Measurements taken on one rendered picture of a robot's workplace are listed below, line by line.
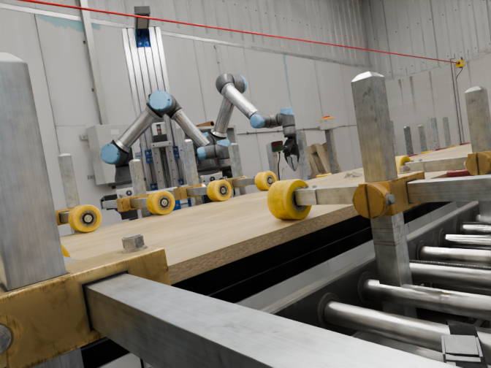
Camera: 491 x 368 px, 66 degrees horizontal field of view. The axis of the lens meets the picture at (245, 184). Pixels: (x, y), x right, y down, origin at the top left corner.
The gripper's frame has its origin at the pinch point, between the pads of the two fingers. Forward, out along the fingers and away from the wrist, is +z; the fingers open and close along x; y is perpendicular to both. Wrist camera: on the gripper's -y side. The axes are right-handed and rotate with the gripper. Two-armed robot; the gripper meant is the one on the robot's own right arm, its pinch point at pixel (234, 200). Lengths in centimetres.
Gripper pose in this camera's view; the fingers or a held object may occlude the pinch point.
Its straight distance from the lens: 218.6
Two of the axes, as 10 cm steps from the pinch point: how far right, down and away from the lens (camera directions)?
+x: -7.4, 1.5, -6.5
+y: -6.5, 0.6, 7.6
